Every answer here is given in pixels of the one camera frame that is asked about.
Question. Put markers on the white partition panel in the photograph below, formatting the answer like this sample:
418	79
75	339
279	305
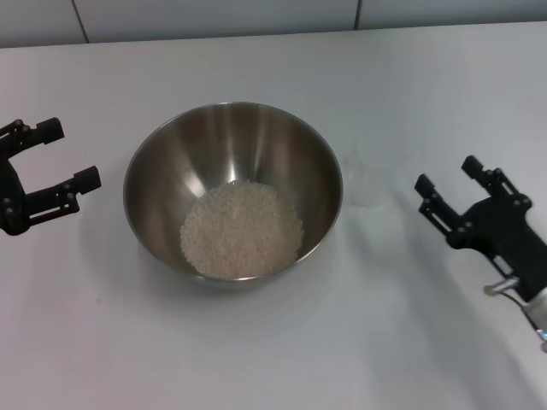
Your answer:
34	21
448	13
213	17

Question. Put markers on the white uncooked rice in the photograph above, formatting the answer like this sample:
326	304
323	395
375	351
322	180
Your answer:
241	230

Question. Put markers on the clear plastic measuring cup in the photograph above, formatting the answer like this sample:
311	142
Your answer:
365	188

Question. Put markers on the stainless steel mixing bowl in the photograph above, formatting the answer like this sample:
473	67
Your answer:
171	171

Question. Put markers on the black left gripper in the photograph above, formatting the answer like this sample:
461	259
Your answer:
13	205

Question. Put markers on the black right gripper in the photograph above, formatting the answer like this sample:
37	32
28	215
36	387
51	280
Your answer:
508	239

